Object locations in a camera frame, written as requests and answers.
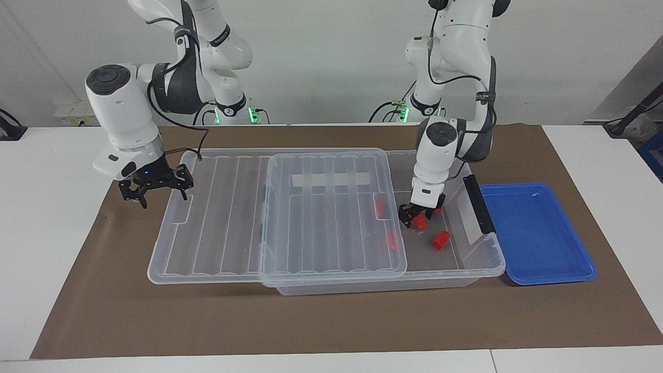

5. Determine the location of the clear ribbed plastic lid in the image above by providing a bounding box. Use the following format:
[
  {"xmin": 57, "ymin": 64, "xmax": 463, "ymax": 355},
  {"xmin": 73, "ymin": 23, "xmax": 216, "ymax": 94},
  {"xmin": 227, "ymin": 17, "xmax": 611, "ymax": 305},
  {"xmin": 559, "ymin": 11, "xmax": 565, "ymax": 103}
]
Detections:
[{"xmin": 147, "ymin": 148, "xmax": 409, "ymax": 289}]

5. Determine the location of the frosted rectangular box label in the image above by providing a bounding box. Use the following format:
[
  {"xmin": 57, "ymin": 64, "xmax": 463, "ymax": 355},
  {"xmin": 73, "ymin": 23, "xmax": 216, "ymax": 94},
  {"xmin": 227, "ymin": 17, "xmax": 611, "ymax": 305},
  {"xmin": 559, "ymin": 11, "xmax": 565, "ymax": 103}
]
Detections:
[{"xmin": 456, "ymin": 198, "xmax": 486, "ymax": 246}]

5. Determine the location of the black box latch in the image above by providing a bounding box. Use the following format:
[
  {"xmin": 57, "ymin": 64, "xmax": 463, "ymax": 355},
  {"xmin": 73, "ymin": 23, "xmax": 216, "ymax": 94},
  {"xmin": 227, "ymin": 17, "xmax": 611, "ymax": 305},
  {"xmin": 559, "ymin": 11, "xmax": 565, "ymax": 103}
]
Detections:
[{"xmin": 463, "ymin": 175, "xmax": 497, "ymax": 235}]

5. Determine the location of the clear plastic storage box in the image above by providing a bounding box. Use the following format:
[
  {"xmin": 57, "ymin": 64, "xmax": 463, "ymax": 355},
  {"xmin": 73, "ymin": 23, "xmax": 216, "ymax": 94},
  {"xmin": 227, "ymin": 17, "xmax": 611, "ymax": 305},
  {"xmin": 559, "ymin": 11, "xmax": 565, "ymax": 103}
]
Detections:
[{"xmin": 259, "ymin": 149, "xmax": 507, "ymax": 297}]

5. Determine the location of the blue plastic tray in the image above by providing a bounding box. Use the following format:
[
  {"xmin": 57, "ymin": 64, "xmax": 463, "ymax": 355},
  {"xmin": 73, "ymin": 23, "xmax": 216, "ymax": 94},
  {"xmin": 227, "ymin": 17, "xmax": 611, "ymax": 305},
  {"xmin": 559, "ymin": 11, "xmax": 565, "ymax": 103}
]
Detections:
[{"xmin": 479, "ymin": 182, "xmax": 598, "ymax": 286}]

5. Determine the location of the brown table mat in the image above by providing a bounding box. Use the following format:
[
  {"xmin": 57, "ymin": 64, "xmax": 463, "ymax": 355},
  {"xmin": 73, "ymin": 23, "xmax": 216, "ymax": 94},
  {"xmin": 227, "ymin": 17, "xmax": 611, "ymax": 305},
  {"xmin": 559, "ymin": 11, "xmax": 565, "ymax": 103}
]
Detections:
[{"xmin": 30, "ymin": 123, "xmax": 663, "ymax": 360}]

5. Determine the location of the black clamp device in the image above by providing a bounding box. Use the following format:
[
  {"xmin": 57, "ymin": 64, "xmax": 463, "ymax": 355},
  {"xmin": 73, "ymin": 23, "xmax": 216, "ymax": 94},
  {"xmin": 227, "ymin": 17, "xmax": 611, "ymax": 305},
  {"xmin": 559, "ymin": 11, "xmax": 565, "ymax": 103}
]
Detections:
[{"xmin": 0, "ymin": 108, "xmax": 28, "ymax": 141}]

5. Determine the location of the blue crate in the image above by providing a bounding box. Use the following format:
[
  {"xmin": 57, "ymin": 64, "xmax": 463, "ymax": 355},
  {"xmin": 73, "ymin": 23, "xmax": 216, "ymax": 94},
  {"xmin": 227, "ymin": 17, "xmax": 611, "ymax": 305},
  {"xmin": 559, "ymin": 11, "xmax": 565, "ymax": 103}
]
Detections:
[{"xmin": 637, "ymin": 130, "xmax": 663, "ymax": 183}]

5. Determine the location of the black stand leg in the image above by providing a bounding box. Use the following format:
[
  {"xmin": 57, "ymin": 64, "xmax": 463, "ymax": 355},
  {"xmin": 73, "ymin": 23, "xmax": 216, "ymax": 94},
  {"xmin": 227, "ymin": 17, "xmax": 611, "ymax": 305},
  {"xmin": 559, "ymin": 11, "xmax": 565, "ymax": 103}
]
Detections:
[{"xmin": 603, "ymin": 83, "xmax": 663, "ymax": 139}]

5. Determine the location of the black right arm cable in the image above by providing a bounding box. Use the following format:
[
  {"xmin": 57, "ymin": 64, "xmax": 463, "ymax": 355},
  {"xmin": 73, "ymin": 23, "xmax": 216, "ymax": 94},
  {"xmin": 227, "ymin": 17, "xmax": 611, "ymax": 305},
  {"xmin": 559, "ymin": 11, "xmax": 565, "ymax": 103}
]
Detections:
[{"xmin": 147, "ymin": 17, "xmax": 210, "ymax": 161}]

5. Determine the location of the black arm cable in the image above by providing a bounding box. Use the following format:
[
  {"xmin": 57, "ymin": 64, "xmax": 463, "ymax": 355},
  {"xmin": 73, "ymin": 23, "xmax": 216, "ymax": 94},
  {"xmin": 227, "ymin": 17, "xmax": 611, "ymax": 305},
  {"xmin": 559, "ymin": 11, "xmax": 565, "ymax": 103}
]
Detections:
[
  {"xmin": 427, "ymin": 0, "xmax": 499, "ymax": 182},
  {"xmin": 147, "ymin": 17, "xmax": 210, "ymax": 161}
]

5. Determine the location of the white wall socket strip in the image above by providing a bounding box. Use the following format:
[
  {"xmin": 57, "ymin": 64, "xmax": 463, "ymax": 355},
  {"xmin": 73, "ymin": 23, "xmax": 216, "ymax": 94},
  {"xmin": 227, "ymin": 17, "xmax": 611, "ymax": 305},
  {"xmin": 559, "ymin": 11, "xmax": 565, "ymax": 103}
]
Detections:
[{"xmin": 54, "ymin": 101, "xmax": 100, "ymax": 126}]

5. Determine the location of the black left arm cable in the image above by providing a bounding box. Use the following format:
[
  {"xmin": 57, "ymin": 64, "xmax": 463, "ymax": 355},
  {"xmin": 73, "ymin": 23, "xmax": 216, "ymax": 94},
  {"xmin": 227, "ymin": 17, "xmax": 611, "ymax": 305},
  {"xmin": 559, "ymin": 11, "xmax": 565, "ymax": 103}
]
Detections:
[{"xmin": 427, "ymin": 0, "xmax": 499, "ymax": 182}]

